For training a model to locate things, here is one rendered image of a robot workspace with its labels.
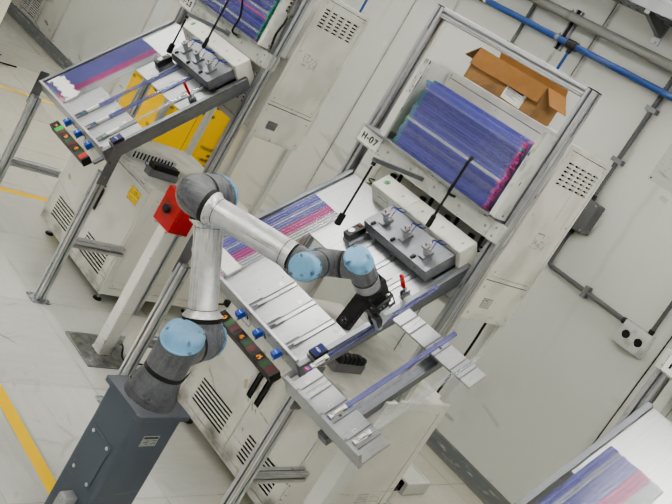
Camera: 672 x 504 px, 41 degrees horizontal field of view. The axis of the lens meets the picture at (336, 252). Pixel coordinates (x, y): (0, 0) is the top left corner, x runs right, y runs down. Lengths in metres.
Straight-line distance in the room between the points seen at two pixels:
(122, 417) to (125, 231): 1.72
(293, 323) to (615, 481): 1.10
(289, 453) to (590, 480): 1.14
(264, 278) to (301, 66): 1.35
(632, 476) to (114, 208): 2.60
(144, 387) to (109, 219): 1.84
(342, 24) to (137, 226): 1.30
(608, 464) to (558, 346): 1.95
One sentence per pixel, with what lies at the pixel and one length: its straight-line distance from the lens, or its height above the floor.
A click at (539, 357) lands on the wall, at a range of 4.55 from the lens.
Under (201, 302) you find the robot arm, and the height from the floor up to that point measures 0.83.
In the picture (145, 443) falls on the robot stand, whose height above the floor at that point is 0.45.
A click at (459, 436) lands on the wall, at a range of 4.76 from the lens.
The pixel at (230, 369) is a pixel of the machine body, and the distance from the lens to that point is 3.48.
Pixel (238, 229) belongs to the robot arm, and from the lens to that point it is 2.34.
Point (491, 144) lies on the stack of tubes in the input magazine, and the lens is 3.07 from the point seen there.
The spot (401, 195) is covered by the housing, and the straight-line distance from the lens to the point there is 3.26.
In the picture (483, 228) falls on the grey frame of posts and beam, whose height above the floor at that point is 1.33.
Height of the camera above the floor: 1.74
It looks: 14 degrees down
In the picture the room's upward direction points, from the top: 31 degrees clockwise
